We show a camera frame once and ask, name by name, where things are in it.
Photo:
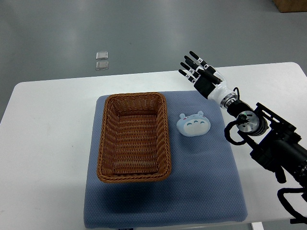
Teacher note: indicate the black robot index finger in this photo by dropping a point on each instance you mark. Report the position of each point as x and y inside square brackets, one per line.
[199, 60]

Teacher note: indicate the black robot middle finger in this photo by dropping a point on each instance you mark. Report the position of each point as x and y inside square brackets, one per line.
[192, 64]

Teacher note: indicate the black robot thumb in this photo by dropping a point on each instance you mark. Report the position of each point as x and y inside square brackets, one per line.
[210, 77]

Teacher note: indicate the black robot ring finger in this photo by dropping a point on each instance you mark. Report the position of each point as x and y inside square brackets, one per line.
[191, 69]

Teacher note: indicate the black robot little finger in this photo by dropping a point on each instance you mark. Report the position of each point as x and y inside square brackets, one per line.
[186, 75]

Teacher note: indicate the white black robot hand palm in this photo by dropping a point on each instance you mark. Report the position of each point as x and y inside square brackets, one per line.
[220, 93]

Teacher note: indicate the blue white plush toy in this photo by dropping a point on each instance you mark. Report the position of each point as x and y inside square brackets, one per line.
[193, 125]

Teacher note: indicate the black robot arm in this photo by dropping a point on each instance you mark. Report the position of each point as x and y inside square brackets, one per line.
[274, 142]

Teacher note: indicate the brown wicker basket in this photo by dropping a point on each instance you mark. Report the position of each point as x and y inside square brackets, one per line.
[134, 141]

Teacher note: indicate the upper metal floor plate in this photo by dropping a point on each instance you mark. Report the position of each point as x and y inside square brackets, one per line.
[102, 55]

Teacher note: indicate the metal floor plate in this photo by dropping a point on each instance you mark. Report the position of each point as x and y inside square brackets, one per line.
[102, 55]
[102, 65]

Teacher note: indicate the lower metal floor plate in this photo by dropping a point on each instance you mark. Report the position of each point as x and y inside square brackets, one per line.
[102, 65]

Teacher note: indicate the blue fabric mat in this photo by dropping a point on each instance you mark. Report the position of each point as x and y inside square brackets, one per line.
[203, 187]

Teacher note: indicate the white table leg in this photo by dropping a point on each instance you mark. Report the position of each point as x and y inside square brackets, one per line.
[257, 226]

